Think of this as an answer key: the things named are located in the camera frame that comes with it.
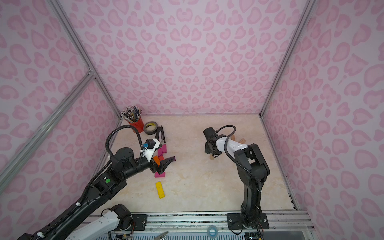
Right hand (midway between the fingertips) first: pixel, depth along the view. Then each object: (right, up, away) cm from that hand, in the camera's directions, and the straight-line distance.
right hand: (209, 149), depth 98 cm
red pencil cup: (-49, +16, +6) cm, 52 cm away
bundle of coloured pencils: (-51, +23, +2) cm, 56 cm away
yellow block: (-29, -21, -14) cm, 38 cm away
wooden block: (+1, -5, -3) cm, 6 cm away
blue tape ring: (-1, -33, -27) cm, 43 cm away
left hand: (-21, +2, -31) cm, 37 cm away
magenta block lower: (-29, -14, -8) cm, 33 cm away
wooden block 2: (+9, +9, -25) cm, 28 cm away
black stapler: (-35, +13, +12) cm, 40 cm away
